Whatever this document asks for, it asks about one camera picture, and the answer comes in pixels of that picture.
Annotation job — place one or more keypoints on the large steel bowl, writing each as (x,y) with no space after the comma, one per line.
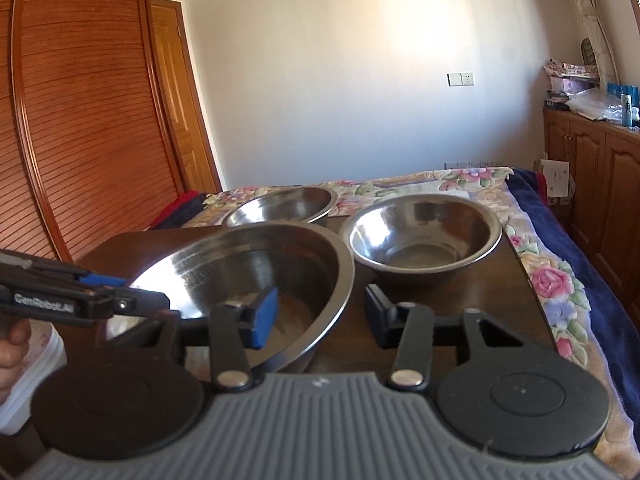
(300,270)

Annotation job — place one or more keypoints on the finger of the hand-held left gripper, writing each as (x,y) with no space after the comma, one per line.
(140,305)
(107,281)

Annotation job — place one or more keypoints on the white wall socket plate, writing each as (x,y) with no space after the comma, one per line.
(460,79)

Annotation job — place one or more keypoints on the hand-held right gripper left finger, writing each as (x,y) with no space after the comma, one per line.
(264,317)

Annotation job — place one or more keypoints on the wooden base cabinet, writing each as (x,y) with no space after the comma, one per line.
(590,180)

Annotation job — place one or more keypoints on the blue carton boxes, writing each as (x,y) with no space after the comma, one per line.
(625,89)

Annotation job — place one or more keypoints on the medium steel bowl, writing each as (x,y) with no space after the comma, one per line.
(425,240)

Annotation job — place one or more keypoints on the wooden louvred wardrobe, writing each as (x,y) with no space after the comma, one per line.
(75,110)

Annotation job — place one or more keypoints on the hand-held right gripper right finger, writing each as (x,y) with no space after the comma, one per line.
(376,317)

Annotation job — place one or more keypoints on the person's left hand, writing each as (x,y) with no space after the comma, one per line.
(12,360)

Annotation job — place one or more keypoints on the pink box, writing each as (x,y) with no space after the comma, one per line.
(572,84)

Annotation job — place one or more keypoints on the clear plastic bag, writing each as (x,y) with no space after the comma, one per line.
(592,105)

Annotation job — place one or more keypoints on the wooden panel door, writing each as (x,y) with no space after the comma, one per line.
(185,95)

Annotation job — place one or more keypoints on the patterned beige curtain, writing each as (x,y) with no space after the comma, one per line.
(592,15)

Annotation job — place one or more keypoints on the small steel bowl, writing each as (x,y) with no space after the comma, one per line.
(285,207)

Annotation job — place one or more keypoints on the black flat box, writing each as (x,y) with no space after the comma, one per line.
(556,101)

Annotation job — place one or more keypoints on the white floral rectangular plate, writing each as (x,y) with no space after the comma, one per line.
(45,360)

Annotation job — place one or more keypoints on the red cloth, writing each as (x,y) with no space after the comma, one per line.
(172,210)

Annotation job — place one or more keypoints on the grey hand fan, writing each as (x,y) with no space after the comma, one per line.
(588,51)

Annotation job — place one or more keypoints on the white paper bag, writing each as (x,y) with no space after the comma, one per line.
(555,180)

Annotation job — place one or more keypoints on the wall power strip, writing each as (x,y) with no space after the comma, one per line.
(472,163)

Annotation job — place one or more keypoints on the folded printed cloth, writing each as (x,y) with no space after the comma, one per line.
(570,68)

